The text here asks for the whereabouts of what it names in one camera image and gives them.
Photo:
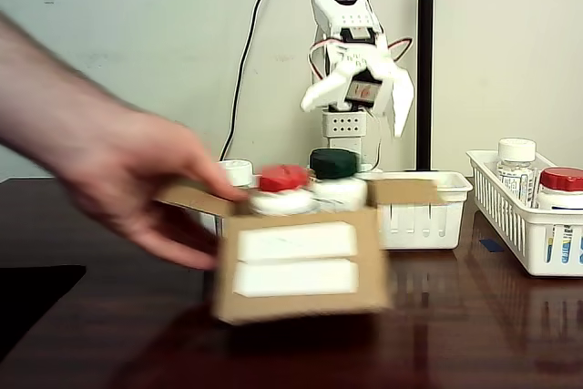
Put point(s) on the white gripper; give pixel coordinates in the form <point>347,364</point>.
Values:
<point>363,91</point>

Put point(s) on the green-capped white bottle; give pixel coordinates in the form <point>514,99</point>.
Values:
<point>332,163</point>

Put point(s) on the labelled cardboard box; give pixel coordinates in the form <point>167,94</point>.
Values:
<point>296,307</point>

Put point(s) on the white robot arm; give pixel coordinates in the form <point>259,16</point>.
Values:
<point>346,11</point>

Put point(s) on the white slotted plastic tray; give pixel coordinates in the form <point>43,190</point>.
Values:
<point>419,229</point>
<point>510,225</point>

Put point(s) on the person's bare hand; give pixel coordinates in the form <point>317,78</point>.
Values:
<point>146,170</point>

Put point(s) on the blue tape strip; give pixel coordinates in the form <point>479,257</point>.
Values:
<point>492,245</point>

